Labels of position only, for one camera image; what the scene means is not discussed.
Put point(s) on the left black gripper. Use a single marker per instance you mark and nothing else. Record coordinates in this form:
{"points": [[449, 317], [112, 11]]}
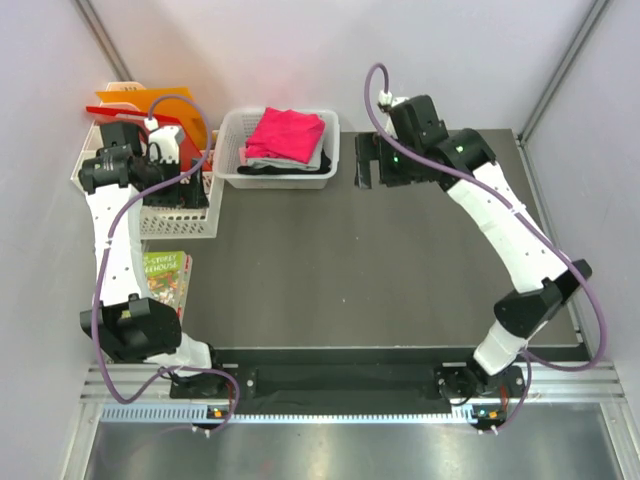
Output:
{"points": [[182, 196]]}

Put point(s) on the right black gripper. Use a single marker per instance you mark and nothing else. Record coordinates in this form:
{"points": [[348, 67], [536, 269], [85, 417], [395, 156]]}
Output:
{"points": [[370, 147]]}

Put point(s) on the pink t shirt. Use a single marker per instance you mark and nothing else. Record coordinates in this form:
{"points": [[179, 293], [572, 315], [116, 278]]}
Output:
{"points": [[285, 134]]}

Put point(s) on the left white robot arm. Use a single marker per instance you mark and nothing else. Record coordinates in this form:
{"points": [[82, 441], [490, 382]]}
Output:
{"points": [[125, 321]]}

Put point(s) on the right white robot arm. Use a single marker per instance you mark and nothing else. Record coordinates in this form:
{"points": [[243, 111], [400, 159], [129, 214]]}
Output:
{"points": [[542, 281]]}

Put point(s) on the black t shirt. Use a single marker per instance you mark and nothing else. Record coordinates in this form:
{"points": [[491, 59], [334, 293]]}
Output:
{"points": [[327, 163]]}

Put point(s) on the white file organizer rack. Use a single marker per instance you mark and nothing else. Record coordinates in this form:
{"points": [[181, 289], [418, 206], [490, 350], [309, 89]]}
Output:
{"points": [[158, 222]]}

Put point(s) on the grey t shirt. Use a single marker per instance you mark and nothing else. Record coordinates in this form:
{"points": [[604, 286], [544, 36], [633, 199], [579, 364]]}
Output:
{"points": [[314, 165]]}

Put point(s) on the white laundry basket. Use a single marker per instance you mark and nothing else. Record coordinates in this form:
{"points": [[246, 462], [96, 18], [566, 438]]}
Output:
{"points": [[239, 124]]}

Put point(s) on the orange folder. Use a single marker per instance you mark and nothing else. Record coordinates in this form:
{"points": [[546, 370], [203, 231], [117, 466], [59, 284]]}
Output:
{"points": [[143, 98]]}

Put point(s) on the green treehouse book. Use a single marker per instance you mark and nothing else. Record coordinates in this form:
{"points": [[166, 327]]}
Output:
{"points": [[168, 275]]}

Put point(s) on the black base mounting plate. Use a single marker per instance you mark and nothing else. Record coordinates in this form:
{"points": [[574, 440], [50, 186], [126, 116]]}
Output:
{"points": [[362, 381]]}

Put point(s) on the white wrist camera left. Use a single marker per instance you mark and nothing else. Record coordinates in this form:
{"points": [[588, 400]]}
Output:
{"points": [[163, 142]]}

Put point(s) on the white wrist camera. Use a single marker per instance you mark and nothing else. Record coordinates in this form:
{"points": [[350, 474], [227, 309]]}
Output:
{"points": [[163, 142], [386, 101]]}

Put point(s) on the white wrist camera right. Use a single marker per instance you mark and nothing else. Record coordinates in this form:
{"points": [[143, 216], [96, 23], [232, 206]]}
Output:
{"points": [[386, 101]]}

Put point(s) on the aluminium frame rail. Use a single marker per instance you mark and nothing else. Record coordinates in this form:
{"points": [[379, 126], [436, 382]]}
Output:
{"points": [[155, 405]]}

